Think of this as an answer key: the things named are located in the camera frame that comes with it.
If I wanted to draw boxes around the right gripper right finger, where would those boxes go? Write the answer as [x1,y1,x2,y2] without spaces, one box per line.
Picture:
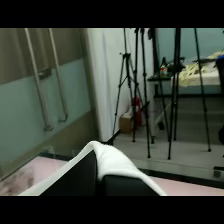
[99,174,161,197]

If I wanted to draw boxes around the cardboard box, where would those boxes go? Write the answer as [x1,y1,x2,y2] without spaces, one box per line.
[119,112,135,135]

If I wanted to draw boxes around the white garment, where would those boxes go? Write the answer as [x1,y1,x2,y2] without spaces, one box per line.
[19,140,168,197]

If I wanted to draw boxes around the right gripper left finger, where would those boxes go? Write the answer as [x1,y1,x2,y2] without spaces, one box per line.
[39,149,98,197]

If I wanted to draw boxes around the black tripod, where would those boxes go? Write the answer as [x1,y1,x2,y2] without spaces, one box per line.
[110,28,156,146]
[131,28,153,160]
[148,28,213,161]

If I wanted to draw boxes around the red fire extinguisher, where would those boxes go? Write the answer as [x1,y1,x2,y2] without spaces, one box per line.
[133,96,143,128]

